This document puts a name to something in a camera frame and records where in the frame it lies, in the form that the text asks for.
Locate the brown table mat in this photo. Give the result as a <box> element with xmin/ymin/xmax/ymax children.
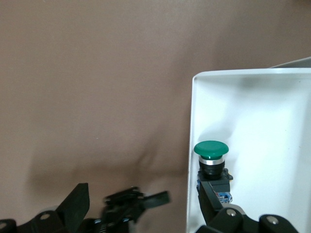
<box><xmin>0</xmin><ymin>0</ymin><xmax>311</xmax><ymax>233</ymax></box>

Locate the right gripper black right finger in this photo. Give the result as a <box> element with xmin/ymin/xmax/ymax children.
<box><xmin>196</xmin><ymin>181</ymin><xmax>258</xmax><ymax>233</ymax></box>

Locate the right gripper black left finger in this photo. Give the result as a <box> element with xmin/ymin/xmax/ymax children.
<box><xmin>18</xmin><ymin>183</ymin><xmax>90</xmax><ymax>233</ymax></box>

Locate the green mushroom push button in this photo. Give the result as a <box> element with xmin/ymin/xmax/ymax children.
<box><xmin>193</xmin><ymin>140</ymin><xmax>234</xmax><ymax>204</ymax></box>

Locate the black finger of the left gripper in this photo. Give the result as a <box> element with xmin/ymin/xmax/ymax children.
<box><xmin>141</xmin><ymin>191</ymin><xmax>171</xmax><ymax>210</ymax></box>
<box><xmin>103</xmin><ymin>186</ymin><xmax>144</xmax><ymax>219</ymax></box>

